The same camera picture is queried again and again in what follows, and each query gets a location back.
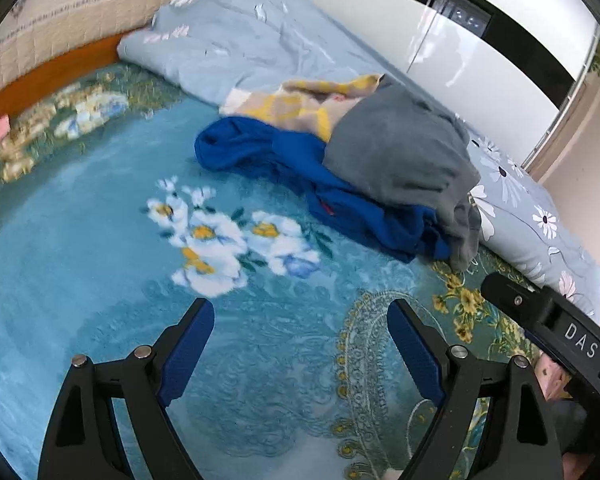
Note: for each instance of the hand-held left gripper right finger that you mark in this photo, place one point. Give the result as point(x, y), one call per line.
point(414, 347)

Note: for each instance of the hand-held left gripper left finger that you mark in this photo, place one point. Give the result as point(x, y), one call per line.
point(187, 347)

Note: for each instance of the grey sweatpants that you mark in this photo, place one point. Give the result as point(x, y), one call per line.
point(400, 145)

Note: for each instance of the teal floral blanket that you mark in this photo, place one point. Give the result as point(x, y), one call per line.
point(105, 240)

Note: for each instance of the blue garment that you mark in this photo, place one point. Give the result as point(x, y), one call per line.
point(260, 147)

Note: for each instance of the white glossy wardrobe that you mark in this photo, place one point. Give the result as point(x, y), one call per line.
point(520, 60)

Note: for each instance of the beige yellow knit sweater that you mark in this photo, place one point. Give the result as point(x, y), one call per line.
point(290, 102)

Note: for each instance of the light blue floral duvet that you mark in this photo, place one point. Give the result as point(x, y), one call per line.
point(260, 35)

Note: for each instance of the beige quilted headboard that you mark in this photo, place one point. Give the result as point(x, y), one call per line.
point(70, 5)

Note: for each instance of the wooden bed frame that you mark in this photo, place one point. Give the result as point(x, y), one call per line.
point(45, 80)

